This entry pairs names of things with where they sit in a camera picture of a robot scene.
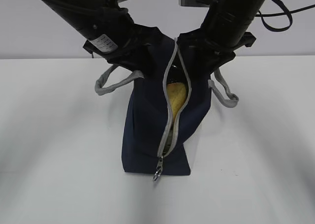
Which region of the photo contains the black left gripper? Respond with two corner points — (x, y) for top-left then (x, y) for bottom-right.
(82, 8), (162, 76)

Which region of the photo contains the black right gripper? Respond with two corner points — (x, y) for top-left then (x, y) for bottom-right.
(177, 28), (256, 79)

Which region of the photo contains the yellow banana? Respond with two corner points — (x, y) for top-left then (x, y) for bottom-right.
(166, 82), (187, 122)

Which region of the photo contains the navy blue lunch bag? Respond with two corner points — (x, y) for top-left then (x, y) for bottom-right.
(95, 36), (239, 180)

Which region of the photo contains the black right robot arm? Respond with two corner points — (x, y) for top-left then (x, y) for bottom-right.
(177, 0), (265, 78)

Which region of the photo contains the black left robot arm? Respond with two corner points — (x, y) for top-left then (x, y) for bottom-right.
(41, 0), (163, 76)

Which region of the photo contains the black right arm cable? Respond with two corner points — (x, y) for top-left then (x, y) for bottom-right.
(254, 0), (315, 33)

